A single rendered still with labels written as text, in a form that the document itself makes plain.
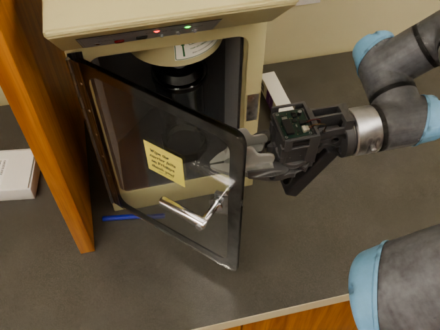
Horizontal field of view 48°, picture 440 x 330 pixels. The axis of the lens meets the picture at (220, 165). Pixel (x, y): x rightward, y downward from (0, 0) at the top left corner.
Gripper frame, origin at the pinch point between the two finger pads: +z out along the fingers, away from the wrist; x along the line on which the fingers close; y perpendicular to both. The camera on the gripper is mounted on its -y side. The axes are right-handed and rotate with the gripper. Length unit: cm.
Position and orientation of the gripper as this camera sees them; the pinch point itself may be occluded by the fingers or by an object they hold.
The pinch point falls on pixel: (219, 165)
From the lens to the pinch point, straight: 74.9
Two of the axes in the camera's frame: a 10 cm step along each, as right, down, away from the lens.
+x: 2.3, 7.7, -6.0
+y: 0.0, -6.1, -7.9
